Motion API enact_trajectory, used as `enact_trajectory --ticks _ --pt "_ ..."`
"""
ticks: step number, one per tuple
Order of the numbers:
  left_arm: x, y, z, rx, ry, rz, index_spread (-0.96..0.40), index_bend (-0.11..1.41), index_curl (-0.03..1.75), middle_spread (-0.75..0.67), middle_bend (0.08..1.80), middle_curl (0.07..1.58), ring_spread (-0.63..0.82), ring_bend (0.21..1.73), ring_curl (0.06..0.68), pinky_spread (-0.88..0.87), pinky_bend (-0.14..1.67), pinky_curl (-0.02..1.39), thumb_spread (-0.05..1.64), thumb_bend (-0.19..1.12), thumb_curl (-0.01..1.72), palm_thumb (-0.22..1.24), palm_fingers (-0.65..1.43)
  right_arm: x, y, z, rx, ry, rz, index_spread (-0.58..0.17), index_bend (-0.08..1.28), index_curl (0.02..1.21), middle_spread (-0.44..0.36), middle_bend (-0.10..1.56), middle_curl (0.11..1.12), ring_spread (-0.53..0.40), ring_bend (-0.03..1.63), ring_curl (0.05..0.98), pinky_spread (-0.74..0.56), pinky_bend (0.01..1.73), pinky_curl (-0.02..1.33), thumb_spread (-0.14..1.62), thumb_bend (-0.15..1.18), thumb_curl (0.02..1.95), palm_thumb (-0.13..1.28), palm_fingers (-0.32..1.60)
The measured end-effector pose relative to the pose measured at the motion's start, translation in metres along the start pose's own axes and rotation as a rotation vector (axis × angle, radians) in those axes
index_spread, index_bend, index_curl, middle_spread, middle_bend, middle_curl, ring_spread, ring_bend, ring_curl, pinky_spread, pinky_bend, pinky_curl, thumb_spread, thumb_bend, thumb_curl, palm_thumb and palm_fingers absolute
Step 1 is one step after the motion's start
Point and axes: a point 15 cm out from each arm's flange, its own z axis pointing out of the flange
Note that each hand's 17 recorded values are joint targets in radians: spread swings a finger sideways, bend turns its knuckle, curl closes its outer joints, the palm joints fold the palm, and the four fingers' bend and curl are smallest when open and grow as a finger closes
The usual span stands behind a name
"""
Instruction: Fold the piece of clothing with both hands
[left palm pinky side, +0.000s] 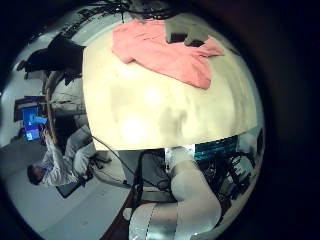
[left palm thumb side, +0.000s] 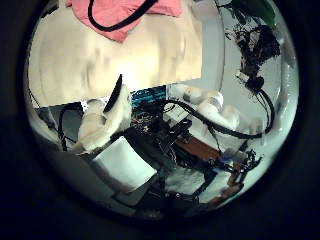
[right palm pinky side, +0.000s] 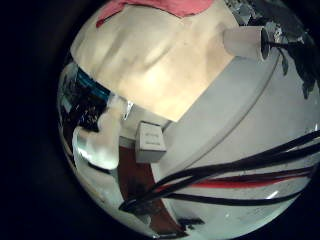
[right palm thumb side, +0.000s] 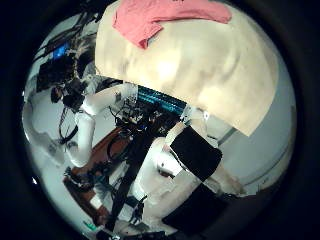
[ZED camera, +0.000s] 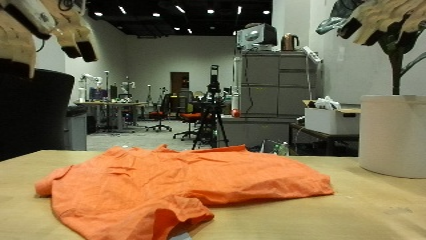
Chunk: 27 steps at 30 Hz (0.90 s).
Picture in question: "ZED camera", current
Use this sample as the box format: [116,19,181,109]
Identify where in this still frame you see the orange button shirt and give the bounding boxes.
[34,143,336,240]

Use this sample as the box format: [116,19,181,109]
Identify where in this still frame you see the black office chair red seat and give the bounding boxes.
[145,93,173,133]

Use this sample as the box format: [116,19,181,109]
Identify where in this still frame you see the black camera tripod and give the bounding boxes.
[191,64,231,150]

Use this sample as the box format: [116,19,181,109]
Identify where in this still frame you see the white plastic bag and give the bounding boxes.
[313,95,344,111]

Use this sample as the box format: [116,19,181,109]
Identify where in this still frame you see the white round plant pot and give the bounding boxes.
[358,94,426,179]

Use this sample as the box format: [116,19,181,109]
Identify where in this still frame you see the grey box appliance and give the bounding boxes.
[236,22,278,52]

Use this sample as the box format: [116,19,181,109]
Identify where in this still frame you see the white cardboard box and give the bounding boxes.
[302,99,362,136]

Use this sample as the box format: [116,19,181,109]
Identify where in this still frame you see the grey drawer cabinet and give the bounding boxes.
[233,49,325,118]

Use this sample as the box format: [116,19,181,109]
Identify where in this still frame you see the wooden lab desk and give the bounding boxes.
[73,100,148,134]

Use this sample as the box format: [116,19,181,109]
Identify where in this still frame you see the grey low counter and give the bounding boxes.
[220,114,298,149]

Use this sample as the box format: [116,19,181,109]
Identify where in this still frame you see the grey waste bin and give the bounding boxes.
[65,105,89,152]

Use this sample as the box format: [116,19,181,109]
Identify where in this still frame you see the black office chair orange seat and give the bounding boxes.
[172,111,204,141]

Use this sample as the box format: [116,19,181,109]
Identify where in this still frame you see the green plastic bottles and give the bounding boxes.
[272,141,290,157]

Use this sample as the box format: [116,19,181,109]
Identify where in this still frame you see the brown door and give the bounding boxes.
[169,71,191,95]

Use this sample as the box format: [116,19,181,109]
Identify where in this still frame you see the white power strip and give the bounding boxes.
[302,45,324,64]

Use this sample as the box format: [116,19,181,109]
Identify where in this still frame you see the copper kettle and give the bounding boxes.
[280,32,301,52]

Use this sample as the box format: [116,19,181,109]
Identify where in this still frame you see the black side table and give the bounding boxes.
[290,122,360,157]

